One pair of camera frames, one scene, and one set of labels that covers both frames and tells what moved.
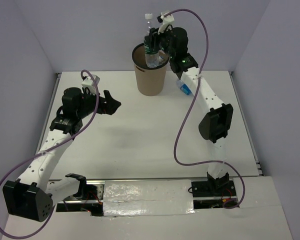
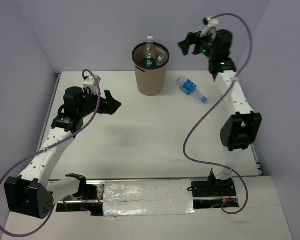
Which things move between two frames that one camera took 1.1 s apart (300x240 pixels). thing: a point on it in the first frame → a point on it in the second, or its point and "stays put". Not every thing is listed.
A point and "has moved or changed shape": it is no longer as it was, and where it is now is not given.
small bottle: [160, 60] stays put
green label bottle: [152, 59] has moved or changed shape
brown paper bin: [150, 81] stays put
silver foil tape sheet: [149, 197] stays put
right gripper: [154, 37] → [191, 39]
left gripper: [110, 105] stays put
